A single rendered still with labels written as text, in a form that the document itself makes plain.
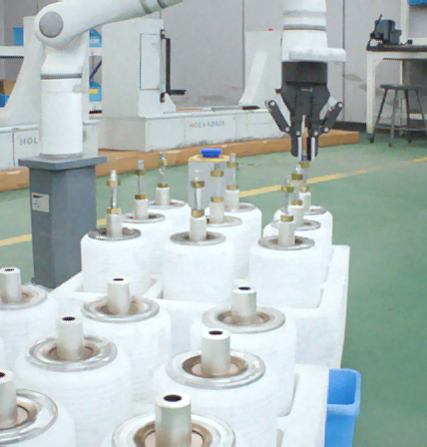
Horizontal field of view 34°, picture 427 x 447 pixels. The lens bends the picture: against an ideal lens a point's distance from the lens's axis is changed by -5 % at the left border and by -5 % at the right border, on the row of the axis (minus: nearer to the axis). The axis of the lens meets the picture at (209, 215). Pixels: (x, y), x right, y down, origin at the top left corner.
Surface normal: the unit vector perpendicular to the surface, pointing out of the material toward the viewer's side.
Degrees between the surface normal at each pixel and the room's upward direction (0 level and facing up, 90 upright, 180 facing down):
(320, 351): 90
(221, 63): 90
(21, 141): 90
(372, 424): 0
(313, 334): 90
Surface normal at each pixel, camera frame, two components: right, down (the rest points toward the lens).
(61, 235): 0.07, 0.19
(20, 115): 0.76, 0.12
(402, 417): 0.00, -0.98
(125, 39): -0.66, 0.15
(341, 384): -0.21, 0.15
